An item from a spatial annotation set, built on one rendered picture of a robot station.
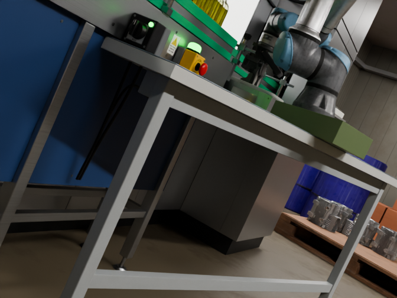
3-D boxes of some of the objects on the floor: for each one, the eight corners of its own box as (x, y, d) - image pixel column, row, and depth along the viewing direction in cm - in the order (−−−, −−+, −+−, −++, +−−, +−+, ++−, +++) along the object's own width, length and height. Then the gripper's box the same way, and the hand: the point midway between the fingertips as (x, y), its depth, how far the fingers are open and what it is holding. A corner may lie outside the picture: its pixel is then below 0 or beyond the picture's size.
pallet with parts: (461, 318, 428) (484, 275, 425) (427, 323, 355) (454, 270, 352) (319, 237, 517) (337, 201, 514) (268, 227, 444) (288, 184, 441)
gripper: (259, 45, 220) (237, 93, 222) (251, 38, 210) (228, 88, 212) (277, 53, 217) (255, 101, 219) (270, 45, 207) (247, 96, 208)
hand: (249, 94), depth 214 cm, fingers closed on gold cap, 3 cm apart
